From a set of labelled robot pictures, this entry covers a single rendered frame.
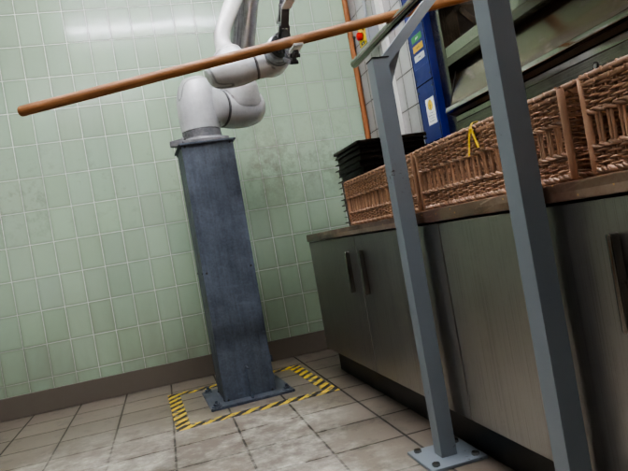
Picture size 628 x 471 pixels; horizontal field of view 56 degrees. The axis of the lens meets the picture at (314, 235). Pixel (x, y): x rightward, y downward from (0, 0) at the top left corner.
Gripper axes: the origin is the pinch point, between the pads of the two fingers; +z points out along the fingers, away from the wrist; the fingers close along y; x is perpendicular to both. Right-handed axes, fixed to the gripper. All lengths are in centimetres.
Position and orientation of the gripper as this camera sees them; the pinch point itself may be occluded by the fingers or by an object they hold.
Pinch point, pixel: (293, 22)
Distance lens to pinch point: 185.0
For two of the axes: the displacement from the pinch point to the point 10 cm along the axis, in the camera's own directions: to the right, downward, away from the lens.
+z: 2.5, -0.4, -9.7
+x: -9.5, 1.6, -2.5
